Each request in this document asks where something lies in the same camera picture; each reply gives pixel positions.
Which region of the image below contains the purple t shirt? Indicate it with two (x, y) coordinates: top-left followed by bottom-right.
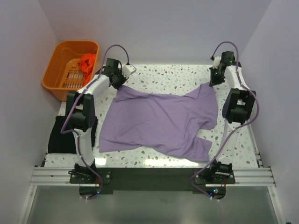
(99, 83), (218, 162)

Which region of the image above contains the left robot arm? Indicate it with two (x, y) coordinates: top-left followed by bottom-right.
(61, 58), (136, 187)

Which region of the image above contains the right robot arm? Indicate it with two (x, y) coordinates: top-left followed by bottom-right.
(193, 51), (255, 185)

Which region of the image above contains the orange t shirt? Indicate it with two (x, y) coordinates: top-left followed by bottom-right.
(78, 53), (96, 81)

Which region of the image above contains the orange plastic basket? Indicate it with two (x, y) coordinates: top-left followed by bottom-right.
(42, 40), (101, 101)

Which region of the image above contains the folded black t shirt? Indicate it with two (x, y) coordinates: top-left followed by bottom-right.
(48, 115), (98, 154)

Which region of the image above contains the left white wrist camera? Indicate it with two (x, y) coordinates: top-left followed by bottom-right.
(122, 65), (137, 78)

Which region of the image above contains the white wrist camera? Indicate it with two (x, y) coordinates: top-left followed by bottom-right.
(122, 65), (137, 78)
(212, 56), (221, 68)

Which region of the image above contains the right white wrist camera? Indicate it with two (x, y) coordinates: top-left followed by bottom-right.
(212, 56), (221, 68)

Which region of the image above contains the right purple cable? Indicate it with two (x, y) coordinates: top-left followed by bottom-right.
(189, 42), (260, 196)

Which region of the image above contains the purple cable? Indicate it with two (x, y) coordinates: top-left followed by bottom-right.
(189, 42), (260, 196)
(60, 44), (131, 200)

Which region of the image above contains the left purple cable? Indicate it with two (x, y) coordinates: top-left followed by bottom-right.
(60, 44), (131, 200)

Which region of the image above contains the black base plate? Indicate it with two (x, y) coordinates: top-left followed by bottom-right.
(68, 166), (236, 199)

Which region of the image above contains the aluminium rail frame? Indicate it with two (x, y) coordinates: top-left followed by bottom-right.
(17, 60), (287, 224)

